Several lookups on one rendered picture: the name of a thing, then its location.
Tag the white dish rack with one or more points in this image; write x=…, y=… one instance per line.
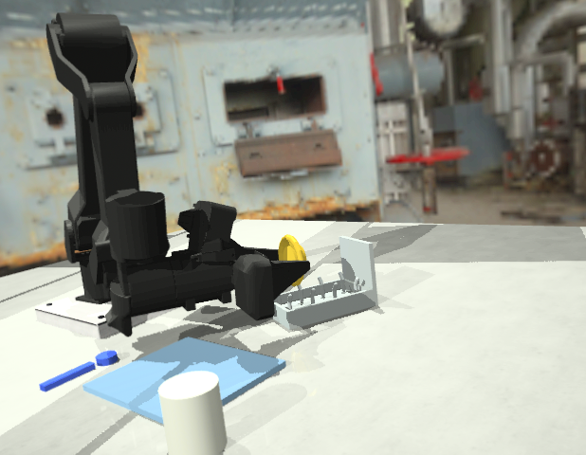
x=355, y=290

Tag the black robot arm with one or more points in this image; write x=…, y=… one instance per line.
x=95, y=59

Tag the light blue flat mat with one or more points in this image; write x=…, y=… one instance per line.
x=135, y=386

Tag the white cylinder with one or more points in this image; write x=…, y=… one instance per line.
x=193, y=416

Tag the yellow plate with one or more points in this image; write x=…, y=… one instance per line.
x=290, y=250

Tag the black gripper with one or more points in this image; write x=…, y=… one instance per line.
x=256, y=275

